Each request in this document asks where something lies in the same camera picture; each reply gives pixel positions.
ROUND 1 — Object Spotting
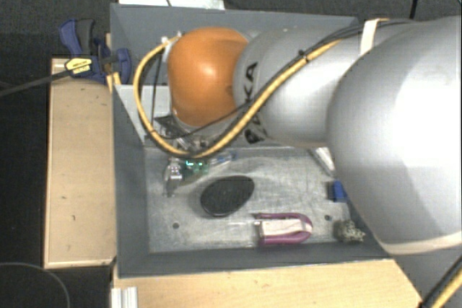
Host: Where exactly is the black oval disc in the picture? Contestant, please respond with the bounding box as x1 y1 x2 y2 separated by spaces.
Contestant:
199 175 256 219

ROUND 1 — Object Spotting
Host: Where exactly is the grey metal bin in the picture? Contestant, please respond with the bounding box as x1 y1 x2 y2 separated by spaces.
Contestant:
109 2 398 277

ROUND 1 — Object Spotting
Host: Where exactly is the pale wood board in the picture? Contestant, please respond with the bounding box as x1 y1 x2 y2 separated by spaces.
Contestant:
43 57 118 270

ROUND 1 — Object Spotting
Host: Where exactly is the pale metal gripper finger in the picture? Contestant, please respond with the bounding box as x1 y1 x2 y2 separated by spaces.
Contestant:
164 163 175 198
173 164 184 193

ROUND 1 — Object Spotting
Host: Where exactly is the blue block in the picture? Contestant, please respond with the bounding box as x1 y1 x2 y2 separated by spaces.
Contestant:
327 180 348 203

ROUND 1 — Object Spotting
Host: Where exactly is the grey-green lumpy stone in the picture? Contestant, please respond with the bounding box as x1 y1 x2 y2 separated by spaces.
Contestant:
332 219 367 245

